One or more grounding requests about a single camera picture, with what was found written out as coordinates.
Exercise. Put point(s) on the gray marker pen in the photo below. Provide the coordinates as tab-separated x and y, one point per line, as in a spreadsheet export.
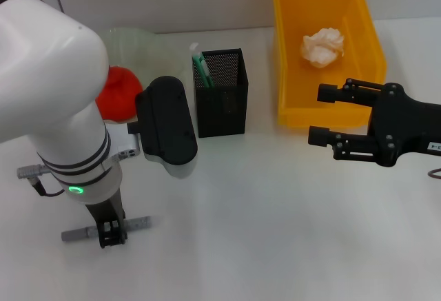
139	223

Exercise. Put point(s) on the white paper ball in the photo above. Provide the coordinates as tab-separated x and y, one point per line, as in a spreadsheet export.
324	46

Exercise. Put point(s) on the yellow plastic bin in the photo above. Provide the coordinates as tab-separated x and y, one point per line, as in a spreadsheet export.
310	15

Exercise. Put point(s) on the pale green glass fruit plate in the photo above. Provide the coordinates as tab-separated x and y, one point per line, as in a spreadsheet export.
155	56

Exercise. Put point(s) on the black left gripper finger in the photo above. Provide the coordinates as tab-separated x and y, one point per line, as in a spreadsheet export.
112	237

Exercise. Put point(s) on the green utility knife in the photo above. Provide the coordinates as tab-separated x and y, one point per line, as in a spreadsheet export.
203	72

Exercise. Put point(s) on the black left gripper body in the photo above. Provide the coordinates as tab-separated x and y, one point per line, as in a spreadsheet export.
105	213

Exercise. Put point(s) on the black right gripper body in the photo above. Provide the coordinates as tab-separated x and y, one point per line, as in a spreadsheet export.
403	123

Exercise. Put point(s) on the black mesh pen holder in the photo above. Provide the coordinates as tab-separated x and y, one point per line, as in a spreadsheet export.
220	115

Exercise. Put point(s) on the orange fruit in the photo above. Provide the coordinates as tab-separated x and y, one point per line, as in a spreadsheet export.
120	94

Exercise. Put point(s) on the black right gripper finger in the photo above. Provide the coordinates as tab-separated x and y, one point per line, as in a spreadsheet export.
329	93
318	136

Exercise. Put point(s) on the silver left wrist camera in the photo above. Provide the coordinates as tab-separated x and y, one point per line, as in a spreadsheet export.
169	125

